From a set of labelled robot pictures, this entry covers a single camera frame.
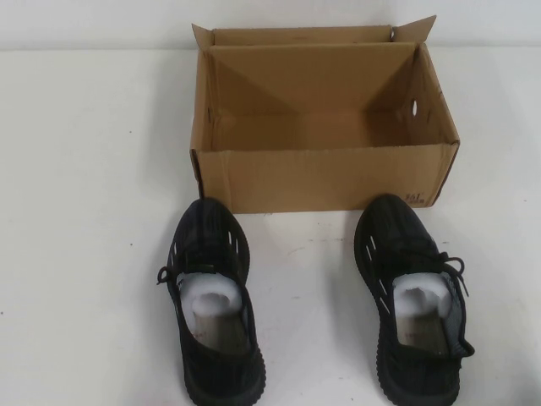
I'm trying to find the black knit sneaker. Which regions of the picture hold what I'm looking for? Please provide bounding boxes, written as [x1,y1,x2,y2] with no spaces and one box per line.
[352,193,477,381]
[154,195,268,381]

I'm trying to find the white foam shoe insert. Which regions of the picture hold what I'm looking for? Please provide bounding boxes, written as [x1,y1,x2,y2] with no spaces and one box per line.
[182,272,243,336]
[394,273,456,332]

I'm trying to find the brown cardboard shoe box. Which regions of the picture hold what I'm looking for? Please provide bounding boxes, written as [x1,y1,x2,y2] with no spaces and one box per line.
[189,14,462,213]

